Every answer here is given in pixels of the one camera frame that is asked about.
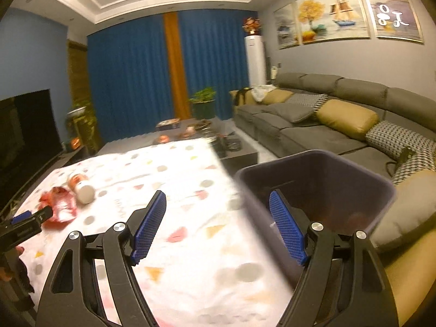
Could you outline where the left landscape painting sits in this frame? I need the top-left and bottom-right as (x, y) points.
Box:
(273, 3), (300, 50)

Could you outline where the green potted plant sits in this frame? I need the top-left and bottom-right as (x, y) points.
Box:
(189, 87), (216, 120)

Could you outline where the blue curtain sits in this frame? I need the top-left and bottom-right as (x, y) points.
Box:
(87, 9), (258, 143)

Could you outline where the orange curtain strip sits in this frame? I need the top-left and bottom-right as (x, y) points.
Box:
(163, 12), (191, 120)

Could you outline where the black television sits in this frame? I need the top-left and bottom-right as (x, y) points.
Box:
(1, 89), (63, 210)

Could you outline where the far patterned cushion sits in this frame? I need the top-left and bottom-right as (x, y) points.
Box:
(285, 93), (329, 113)

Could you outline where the black white patterned cushion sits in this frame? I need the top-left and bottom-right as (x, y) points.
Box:
(366, 120), (435, 185)

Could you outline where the dark coffee table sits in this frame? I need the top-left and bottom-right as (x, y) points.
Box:
(98, 117), (259, 176)

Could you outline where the patterned white tablecloth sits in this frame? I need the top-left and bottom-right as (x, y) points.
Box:
(21, 143), (292, 326)

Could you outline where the magazine box on table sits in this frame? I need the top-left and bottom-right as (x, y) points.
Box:
(155, 118), (181, 131)

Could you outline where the red snack wrapper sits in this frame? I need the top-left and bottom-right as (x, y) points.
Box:
(38, 186), (77, 225)

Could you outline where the sailboat tree painting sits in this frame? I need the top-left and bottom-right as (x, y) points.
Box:
(296, 0), (370, 44)

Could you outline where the white standing air conditioner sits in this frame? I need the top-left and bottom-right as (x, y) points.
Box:
(245, 35), (266, 87)

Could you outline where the yellow cushion far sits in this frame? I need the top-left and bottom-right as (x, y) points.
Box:
(262, 89), (293, 105)

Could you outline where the person's left hand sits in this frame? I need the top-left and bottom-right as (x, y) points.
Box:
(0, 246), (24, 282)

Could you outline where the yellow cushion middle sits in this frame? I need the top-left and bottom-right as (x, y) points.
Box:
(316, 99), (380, 141)

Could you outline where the beige cushion near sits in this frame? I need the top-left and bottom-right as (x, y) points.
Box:
(371, 170), (435, 252)

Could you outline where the orange flower decoration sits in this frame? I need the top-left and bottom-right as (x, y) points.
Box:
(243, 17), (262, 35)

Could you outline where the grey sectional sofa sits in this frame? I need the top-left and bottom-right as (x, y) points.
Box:
(234, 73), (435, 326)

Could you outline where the plant on wooden stand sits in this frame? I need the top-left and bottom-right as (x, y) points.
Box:
(66, 99), (104, 155)

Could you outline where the grey plastic trash bin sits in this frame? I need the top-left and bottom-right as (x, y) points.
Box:
(235, 150), (396, 286)

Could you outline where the yellow cushion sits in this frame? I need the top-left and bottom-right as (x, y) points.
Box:
(262, 89), (293, 105)
(316, 99), (380, 141)

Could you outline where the right framed painting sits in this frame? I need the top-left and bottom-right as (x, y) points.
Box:
(365, 0), (423, 44)

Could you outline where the white cloth on sofa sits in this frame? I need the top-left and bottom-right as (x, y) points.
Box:
(251, 84), (276, 103)

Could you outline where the grey cushion on seat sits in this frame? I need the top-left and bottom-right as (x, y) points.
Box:
(263, 103), (314, 124)

